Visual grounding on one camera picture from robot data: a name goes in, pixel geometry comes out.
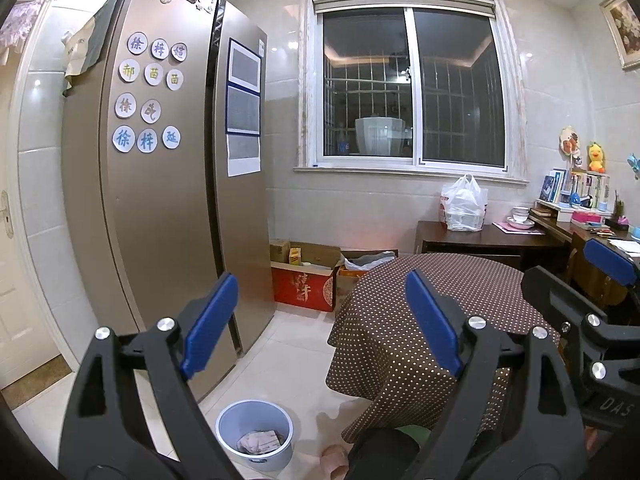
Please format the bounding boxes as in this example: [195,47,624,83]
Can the person's leg black pants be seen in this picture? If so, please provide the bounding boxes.
[345,427,426,480]

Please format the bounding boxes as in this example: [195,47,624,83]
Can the yellow duck toy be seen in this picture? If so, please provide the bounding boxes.
[586,142,607,173]

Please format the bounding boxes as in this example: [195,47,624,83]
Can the crumpled pale wrappers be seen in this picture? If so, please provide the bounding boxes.
[236,427,286,456]

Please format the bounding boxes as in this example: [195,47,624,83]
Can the bronze refrigerator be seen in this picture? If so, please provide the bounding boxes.
[60,0,276,403]

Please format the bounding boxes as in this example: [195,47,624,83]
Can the white sliding window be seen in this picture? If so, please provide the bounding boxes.
[295,0,530,183]

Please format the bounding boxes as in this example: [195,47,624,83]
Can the grey roller blind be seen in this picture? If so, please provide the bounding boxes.
[312,0,496,19]

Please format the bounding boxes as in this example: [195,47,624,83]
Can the white door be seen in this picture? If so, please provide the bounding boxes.
[0,175,61,391]

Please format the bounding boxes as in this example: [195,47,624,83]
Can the blue-framed grey sheet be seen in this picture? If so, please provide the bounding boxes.
[227,37,262,95]
[226,85,262,137]

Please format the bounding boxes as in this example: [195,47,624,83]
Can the clear plastic bag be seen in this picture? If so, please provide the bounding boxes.
[345,254,396,273]

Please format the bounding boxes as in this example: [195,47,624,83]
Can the row of upright books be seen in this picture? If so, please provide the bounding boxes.
[567,170,611,211]

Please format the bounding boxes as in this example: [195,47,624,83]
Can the white-edged grey sheet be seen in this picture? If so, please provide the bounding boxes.
[227,132,262,177]

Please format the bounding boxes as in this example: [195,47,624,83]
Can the blue book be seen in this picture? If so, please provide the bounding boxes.
[540,170,566,203]

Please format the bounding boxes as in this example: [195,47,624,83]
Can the green stool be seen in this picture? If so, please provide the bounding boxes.
[397,424,436,448]

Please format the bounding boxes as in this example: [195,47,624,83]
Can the group of round lettered magnets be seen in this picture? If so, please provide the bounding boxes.
[112,32,186,153]

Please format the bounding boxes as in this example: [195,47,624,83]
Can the pink paper sheet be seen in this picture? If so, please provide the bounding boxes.
[492,220,546,235]

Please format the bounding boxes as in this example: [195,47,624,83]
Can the beige green cloth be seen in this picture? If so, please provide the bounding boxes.
[62,2,131,96]

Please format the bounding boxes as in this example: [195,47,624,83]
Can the brown cardboard box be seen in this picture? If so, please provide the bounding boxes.
[336,250,399,311]

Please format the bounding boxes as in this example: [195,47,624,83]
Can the dark pen holder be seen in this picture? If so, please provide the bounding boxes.
[612,192,630,231]

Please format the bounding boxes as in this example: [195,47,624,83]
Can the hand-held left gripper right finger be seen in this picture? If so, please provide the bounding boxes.
[404,268,588,480]

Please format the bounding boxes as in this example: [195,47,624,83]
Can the white plastic bag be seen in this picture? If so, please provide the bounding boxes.
[440,174,488,232]

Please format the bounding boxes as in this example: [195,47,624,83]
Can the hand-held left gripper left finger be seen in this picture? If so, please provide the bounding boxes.
[59,272,240,480]

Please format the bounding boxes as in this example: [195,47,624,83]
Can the dark wooden side table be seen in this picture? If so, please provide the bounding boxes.
[415,220,566,268]

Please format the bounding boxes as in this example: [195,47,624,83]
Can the red cardboard box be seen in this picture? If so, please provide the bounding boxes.
[270,239,343,312]

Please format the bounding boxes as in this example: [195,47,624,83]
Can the lilac lace curtain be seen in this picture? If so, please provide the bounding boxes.
[0,0,51,61]

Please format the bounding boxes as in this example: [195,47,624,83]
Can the metal door handle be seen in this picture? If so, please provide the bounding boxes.
[0,190,13,238]

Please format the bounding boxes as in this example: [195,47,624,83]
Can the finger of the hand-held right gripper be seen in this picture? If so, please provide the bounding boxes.
[521,266,640,391]
[582,238,640,288]

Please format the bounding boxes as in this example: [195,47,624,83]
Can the flat stack of books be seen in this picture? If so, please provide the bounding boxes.
[529,206,571,222]

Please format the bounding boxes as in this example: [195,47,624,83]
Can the brown door mat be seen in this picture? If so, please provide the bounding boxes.
[0,355,73,392]

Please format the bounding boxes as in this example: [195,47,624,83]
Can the pink slipper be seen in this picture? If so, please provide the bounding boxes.
[320,445,351,478]

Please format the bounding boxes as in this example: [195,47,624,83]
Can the large white tub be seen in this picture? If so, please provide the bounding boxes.
[355,116,405,156]

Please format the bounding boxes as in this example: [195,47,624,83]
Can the light blue plastic bin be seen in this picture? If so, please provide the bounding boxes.
[215,400,294,472]

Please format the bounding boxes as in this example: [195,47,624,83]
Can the round paper fan ornament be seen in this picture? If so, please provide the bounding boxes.
[559,126,582,156]

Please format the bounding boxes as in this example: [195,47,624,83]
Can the framed flower painting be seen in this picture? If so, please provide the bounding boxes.
[600,0,640,71]

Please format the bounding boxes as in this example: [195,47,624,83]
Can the brown polka dot tablecloth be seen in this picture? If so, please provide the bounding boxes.
[326,253,561,443]

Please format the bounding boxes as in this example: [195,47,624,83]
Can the brown wooden desk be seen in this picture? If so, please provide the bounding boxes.
[565,217,640,311]

